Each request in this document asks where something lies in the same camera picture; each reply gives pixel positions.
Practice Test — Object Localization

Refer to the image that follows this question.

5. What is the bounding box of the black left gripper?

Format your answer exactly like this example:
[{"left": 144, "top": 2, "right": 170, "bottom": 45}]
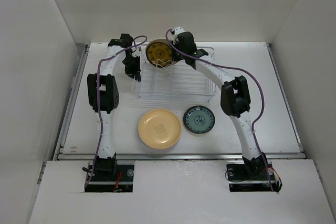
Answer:
[{"left": 122, "top": 55, "right": 142, "bottom": 82}]

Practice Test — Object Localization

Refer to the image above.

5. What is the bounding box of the large beige plate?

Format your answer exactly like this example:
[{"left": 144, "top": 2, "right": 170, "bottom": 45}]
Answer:
[{"left": 146, "top": 38, "right": 182, "bottom": 68}]

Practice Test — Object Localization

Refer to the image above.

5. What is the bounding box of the dark green plate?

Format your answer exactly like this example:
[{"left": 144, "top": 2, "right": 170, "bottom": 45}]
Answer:
[{"left": 183, "top": 105, "right": 215, "bottom": 134}]

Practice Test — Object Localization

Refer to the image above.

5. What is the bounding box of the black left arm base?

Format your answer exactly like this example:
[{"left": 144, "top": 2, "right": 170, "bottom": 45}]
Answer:
[{"left": 82, "top": 164, "right": 134, "bottom": 193}]

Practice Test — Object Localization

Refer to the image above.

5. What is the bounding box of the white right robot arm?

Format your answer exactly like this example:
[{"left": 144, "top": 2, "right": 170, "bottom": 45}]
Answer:
[{"left": 165, "top": 27, "right": 269, "bottom": 180}]

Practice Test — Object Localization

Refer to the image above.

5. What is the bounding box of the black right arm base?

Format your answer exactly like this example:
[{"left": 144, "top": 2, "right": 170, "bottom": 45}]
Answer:
[{"left": 225, "top": 162, "right": 283, "bottom": 193}]

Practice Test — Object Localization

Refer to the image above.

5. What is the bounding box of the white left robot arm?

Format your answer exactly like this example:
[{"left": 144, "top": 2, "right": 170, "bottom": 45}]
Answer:
[{"left": 87, "top": 34, "right": 141, "bottom": 182}]

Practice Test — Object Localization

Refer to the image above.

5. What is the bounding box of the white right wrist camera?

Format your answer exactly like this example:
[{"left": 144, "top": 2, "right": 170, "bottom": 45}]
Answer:
[{"left": 170, "top": 26, "right": 185, "bottom": 41}]

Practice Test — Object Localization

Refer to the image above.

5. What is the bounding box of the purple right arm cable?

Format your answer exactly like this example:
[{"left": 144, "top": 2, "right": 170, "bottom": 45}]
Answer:
[{"left": 165, "top": 27, "right": 279, "bottom": 192}]

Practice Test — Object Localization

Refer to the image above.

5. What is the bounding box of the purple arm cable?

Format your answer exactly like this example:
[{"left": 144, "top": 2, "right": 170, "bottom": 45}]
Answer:
[
  {"left": 165, "top": 27, "right": 279, "bottom": 192},
  {"left": 84, "top": 35, "right": 148, "bottom": 190}
]

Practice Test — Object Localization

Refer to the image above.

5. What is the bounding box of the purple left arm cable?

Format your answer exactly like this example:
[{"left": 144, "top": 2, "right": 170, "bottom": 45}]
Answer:
[{"left": 84, "top": 35, "right": 148, "bottom": 190}]

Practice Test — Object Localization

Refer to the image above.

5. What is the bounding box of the clear wire dish rack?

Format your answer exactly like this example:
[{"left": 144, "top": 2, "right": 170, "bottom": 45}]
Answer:
[{"left": 132, "top": 46, "right": 216, "bottom": 103}]

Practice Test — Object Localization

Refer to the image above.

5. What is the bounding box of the aluminium table rail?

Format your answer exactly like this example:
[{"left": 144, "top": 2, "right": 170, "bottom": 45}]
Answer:
[{"left": 48, "top": 44, "right": 90, "bottom": 161}]

